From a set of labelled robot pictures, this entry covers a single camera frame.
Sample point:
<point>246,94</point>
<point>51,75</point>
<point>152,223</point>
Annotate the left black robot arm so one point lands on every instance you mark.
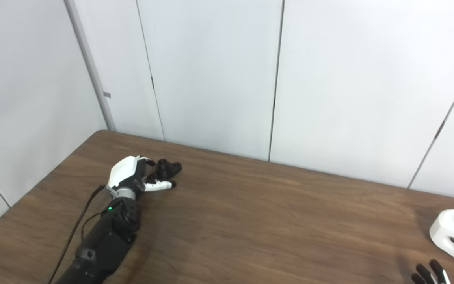
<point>105,244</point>

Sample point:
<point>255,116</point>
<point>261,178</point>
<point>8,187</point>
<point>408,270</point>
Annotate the grey wall corner trim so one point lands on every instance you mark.
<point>91,67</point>

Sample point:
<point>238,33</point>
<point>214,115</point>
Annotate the black plastic flanged holder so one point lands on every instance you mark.
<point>168,169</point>

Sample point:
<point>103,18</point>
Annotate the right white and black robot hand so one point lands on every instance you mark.
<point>434,274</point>

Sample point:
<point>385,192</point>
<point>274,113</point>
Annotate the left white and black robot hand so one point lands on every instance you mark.
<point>122,171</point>

